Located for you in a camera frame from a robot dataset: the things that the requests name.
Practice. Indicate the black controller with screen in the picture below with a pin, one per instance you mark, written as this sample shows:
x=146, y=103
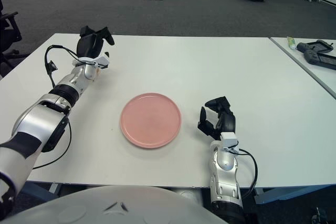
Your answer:
x=313, y=56

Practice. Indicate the pink round plate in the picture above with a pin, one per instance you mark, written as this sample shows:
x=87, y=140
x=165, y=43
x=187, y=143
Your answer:
x=151, y=120

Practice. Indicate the green tube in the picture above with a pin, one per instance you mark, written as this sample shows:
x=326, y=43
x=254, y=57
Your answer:
x=291, y=43

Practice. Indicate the black office chair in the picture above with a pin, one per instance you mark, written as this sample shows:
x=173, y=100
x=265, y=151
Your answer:
x=8, y=30

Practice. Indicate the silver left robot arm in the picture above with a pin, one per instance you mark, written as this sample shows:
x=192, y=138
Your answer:
x=52, y=108

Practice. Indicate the grey robot torso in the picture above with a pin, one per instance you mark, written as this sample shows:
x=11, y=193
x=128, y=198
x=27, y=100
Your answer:
x=118, y=205

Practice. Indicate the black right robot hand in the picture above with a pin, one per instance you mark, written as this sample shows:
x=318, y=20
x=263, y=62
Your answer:
x=228, y=124

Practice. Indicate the black handheld remote controller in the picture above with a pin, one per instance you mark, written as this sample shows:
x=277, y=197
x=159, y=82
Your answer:
x=304, y=47

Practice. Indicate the small black floor object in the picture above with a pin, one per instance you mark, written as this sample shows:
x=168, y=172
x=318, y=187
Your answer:
x=319, y=217

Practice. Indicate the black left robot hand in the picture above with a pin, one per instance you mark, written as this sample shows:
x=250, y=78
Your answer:
x=89, y=45

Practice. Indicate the red apple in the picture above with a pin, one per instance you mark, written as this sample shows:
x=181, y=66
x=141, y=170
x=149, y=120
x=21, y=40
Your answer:
x=98, y=71

